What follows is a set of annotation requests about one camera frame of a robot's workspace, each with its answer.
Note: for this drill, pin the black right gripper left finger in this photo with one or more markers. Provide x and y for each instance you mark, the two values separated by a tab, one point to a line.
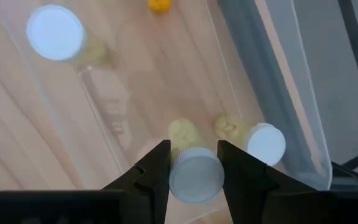
154	174

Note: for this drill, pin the clear plastic bin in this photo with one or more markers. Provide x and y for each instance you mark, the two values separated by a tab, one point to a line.
275	77

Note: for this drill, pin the orange pill bottle white cap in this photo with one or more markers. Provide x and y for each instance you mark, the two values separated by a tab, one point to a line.
159	5

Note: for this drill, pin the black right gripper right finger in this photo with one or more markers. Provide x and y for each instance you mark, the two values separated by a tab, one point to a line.
244	177

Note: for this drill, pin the green pill bottle white cap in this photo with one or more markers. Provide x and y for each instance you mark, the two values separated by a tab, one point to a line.
54	32
196	174
266	143

